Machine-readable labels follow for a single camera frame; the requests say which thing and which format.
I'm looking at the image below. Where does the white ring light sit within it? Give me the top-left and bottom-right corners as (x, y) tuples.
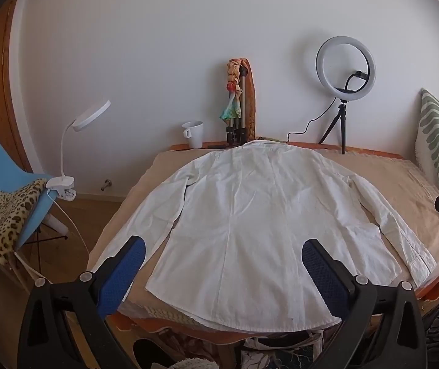
(315, 36), (376, 97)

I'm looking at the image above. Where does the white clip lamp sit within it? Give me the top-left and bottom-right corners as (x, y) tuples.
(46, 99), (111, 201)

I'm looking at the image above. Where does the orange-brown cloth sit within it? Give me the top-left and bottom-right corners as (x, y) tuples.
(238, 58), (259, 141)

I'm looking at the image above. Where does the blue chair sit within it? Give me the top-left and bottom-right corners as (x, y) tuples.
(0, 126), (70, 277)

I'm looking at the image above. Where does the colourful scarf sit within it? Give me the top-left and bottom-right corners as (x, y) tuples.
(219, 58), (245, 121)

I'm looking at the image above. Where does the white lamp cable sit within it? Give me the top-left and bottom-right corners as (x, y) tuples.
(12, 190), (90, 281)

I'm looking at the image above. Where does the black ring light tripod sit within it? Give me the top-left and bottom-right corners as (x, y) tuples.
(318, 99), (349, 155)

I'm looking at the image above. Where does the wooden door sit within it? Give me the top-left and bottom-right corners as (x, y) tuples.
(0, 0), (33, 173)

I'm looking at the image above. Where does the beige blanket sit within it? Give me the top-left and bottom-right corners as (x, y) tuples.
(86, 148), (439, 327)

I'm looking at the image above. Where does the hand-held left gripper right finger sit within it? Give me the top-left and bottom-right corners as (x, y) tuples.
(301, 238), (428, 369)

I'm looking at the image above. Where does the white long-sleeved shirt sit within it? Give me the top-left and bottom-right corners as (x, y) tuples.
(89, 140), (437, 333)

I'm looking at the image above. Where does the white mug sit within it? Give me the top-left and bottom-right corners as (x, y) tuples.
(182, 121), (205, 149)

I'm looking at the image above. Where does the black ring light cable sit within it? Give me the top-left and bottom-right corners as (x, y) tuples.
(286, 99), (337, 145)

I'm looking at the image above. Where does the leopard print cloth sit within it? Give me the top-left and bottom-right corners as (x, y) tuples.
(0, 179), (49, 267)

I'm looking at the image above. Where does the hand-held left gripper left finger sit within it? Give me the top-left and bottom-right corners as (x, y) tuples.
(17, 235), (147, 369)

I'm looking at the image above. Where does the silver phone tripod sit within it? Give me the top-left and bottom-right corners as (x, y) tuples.
(225, 65), (251, 147)

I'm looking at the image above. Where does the floral printed cloth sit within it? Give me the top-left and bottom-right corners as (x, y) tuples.
(158, 328), (325, 369)

